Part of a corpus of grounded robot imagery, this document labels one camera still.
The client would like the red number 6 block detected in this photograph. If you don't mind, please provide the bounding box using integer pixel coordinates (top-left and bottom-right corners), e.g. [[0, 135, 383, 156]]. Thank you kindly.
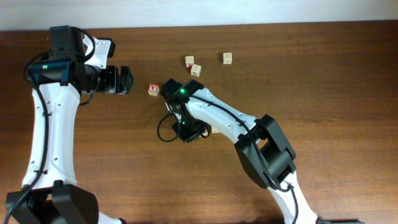
[[200, 131, 209, 138]]

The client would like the number 1 wooden block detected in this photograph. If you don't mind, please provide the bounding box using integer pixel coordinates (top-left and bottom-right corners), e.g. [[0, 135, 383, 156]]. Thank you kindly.
[[211, 126, 220, 134]]

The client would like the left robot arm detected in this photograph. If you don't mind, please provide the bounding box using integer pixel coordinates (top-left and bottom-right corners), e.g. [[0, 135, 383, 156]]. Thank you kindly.
[[4, 26, 134, 224]]

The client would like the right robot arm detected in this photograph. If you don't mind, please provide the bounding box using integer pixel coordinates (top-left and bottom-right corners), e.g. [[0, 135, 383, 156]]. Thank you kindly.
[[160, 78, 324, 224]]

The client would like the red letter A block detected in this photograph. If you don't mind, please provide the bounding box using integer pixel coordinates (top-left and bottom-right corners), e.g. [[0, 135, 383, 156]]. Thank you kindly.
[[147, 83, 160, 96]]

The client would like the letter K wooden block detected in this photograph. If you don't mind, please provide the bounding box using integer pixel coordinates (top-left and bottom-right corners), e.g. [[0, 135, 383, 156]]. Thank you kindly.
[[190, 64, 202, 77]]

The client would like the letter E wooden block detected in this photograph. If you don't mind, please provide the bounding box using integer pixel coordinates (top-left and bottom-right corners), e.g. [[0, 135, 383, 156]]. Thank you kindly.
[[185, 55, 195, 69]]

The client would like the green sided far block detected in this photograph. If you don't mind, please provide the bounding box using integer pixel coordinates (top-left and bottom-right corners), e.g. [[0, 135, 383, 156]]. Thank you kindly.
[[223, 52, 233, 65]]

